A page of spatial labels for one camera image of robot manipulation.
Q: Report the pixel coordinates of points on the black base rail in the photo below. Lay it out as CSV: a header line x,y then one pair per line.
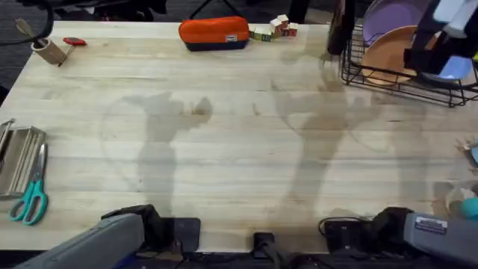
x,y
261,258

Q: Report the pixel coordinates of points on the dark upright object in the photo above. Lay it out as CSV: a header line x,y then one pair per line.
x,y
340,26

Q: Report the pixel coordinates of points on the open metal box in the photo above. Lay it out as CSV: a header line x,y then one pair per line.
x,y
18,160

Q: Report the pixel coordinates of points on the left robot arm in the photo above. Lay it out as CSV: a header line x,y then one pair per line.
x,y
93,243

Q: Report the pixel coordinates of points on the black tripod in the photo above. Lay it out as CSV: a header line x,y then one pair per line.
x,y
214,6

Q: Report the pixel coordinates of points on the cardboard tube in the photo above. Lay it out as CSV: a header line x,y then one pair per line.
x,y
48,51

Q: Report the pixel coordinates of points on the wooden spatula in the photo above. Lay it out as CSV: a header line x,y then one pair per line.
x,y
25,28

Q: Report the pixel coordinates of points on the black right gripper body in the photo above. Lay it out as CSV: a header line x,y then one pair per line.
x,y
429,56

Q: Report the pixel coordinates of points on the blue plate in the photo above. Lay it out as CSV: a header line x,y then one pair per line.
x,y
458,68

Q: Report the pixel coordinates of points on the toy blocks on green board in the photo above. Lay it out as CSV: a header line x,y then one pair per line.
x,y
276,29

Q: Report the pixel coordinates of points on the purple plate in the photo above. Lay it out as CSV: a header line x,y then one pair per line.
x,y
388,18

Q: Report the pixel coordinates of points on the tan plate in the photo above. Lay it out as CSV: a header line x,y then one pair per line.
x,y
384,56

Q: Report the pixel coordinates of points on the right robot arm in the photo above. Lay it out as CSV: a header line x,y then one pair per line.
x,y
440,233

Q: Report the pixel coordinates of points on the clear tub with toys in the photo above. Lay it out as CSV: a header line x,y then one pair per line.
x,y
465,203

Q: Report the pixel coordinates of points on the orange and navy zip bag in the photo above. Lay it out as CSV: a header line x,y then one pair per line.
x,y
213,31

